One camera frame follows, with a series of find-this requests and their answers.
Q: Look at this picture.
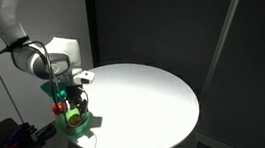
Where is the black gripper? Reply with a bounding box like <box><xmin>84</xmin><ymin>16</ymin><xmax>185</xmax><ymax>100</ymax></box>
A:
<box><xmin>64</xmin><ymin>83</ymin><xmax>91</xmax><ymax>120</ymax></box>

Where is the green translucent bowl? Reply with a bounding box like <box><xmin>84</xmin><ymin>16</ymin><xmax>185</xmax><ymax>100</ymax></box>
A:
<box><xmin>54</xmin><ymin>103</ymin><xmax>96</xmax><ymax>138</ymax></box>

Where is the red tomato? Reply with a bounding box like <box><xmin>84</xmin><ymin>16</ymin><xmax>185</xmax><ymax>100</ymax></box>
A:
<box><xmin>50</xmin><ymin>101</ymin><xmax>69</xmax><ymax>116</ymax></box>

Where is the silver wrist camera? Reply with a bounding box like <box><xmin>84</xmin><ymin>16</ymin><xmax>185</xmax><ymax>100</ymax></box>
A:
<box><xmin>72</xmin><ymin>68</ymin><xmax>96</xmax><ymax>88</ymax></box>

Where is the green gripper mount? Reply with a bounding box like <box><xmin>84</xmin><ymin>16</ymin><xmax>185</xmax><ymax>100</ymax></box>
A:
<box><xmin>40</xmin><ymin>75</ymin><xmax>76</xmax><ymax>103</ymax></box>

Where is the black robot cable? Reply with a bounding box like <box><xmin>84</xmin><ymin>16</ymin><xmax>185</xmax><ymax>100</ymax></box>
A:
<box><xmin>0</xmin><ymin>33</ymin><xmax>64</xmax><ymax>113</ymax></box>

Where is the purple clamp with orange handle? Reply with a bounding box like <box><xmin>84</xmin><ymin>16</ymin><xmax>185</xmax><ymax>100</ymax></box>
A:
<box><xmin>0</xmin><ymin>120</ymin><xmax>42</xmax><ymax>148</ymax></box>

